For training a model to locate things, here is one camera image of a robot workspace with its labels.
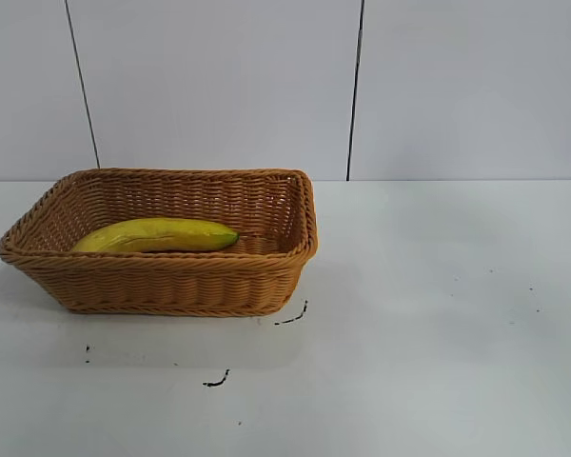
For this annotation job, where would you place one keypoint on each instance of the yellow banana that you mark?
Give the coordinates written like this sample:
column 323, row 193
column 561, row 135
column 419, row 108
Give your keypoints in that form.
column 171, row 235

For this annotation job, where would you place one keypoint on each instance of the woven wicker basket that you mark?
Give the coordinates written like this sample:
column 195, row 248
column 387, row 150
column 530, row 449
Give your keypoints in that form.
column 171, row 285

